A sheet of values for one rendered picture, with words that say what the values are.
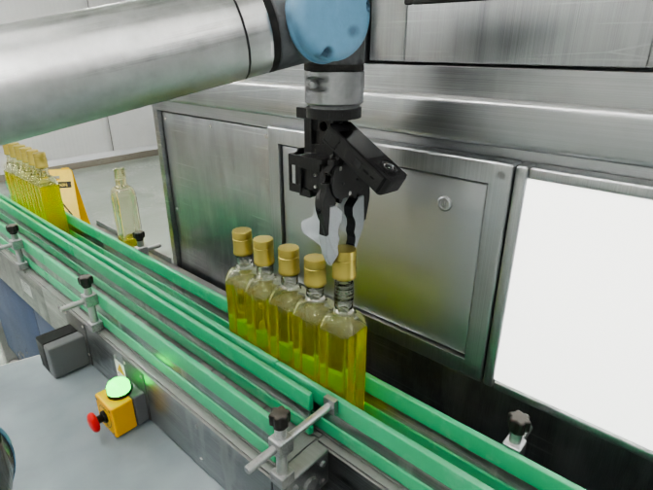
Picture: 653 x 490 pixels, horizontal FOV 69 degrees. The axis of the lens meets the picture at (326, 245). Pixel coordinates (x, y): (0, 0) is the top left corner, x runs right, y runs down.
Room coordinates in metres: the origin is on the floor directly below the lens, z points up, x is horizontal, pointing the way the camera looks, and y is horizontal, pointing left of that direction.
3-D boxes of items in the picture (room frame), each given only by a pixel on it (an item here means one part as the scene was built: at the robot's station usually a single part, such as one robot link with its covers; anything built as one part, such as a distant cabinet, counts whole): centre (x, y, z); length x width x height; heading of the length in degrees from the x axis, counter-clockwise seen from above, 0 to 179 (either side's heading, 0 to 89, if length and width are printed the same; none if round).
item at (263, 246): (0.73, 0.11, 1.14); 0.04 x 0.04 x 0.04
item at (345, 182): (0.64, 0.00, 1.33); 0.09 x 0.08 x 0.12; 48
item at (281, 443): (0.51, 0.05, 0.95); 0.17 x 0.03 x 0.12; 138
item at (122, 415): (0.75, 0.41, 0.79); 0.07 x 0.07 x 0.07; 48
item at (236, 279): (0.77, 0.15, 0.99); 0.06 x 0.06 x 0.21; 49
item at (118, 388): (0.75, 0.41, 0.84); 0.04 x 0.04 x 0.03
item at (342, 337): (0.62, -0.03, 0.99); 0.06 x 0.06 x 0.21; 49
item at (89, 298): (0.88, 0.52, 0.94); 0.07 x 0.04 x 0.13; 138
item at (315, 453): (0.53, 0.04, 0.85); 0.09 x 0.04 x 0.07; 138
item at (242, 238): (0.77, 0.15, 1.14); 0.04 x 0.04 x 0.04
